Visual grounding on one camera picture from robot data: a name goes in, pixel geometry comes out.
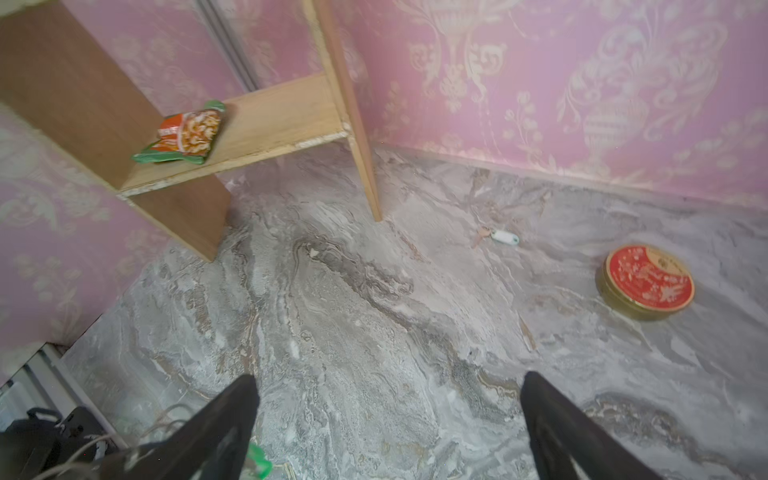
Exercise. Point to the red round tin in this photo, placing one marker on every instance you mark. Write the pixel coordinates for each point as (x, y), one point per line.
(644, 282)

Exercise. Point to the wooden two-tier shelf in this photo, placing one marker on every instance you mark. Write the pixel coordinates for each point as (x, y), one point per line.
(56, 77)

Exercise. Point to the orange green snack packet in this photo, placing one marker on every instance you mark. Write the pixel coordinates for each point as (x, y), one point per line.
(188, 136)

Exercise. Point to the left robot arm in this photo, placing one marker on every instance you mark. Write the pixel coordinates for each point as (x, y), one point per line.
(46, 445)

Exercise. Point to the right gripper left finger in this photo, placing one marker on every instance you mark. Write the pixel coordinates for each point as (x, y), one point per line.
(211, 445)

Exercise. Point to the small white-tagged key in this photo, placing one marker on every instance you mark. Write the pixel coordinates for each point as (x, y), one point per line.
(499, 236)

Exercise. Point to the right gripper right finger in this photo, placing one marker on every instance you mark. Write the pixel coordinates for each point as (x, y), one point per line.
(565, 441)

